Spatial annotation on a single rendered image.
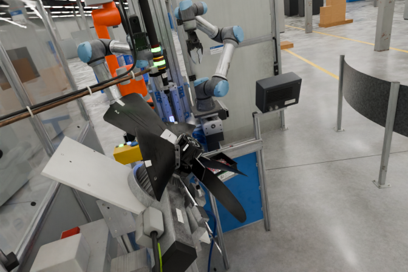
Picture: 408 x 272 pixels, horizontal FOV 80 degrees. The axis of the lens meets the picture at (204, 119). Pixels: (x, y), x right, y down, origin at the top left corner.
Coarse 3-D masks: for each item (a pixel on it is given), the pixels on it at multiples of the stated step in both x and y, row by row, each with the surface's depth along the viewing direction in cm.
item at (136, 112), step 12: (132, 96) 105; (120, 108) 98; (132, 108) 100; (144, 108) 104; (108, 120) 92; (120, 120) 95; (132, 120) 98; (144, 120) 100; (156, 120) 103; (132, 132) 96; (156, 132) 100
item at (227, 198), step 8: (208, 176) 94; (216, 176) 88; (208, 184) 97; (216, 184) 91; (224, 184) 84; (216, 192) 95; (224, 192) 89; (224, 200) 93; (232, 200) 86; (232, 208) 91; (240, 208) 82; (240, 216) 88
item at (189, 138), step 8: (184, 136) 98; (176, 144) 99; (184, 144) 96; (192, 144) 96; (200, 144) 105; (184, 152) 96; (192, 152) 96; (200, 152) 98; (184, 160) 97; (192, 160) 98; (184, 168) 100
